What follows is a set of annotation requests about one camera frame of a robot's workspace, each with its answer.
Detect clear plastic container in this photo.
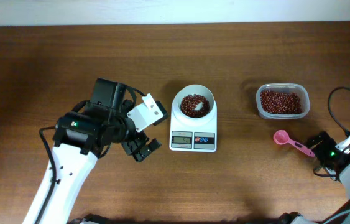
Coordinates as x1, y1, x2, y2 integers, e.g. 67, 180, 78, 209
256, 83, 310, 120

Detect white digital kitchen scale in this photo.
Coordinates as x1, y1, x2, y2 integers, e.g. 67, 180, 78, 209
169, 100, 218, 152

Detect right black camera cable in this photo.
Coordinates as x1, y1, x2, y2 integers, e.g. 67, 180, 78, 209
313, 86, 350, 178

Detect black camera cable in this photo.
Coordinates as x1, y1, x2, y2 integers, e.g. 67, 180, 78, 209
34, 126, 58, 224
313, 86, 350, 178

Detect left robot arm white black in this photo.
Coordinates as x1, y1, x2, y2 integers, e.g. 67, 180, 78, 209
24, 78, 168, 223

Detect left black camera cable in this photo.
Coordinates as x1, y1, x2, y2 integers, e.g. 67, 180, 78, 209
34, 126, 58, 224

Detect red beans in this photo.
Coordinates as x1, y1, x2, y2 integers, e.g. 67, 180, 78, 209
180, 90, 303, 119

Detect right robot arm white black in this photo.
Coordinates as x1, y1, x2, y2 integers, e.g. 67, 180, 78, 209
273, 130, 350, 223

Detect white round bowl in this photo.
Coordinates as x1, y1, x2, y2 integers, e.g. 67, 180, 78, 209
173, 85, 217, 119

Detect pink measuring scoop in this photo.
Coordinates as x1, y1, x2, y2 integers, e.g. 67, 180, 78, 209
273, 130, 315, 157

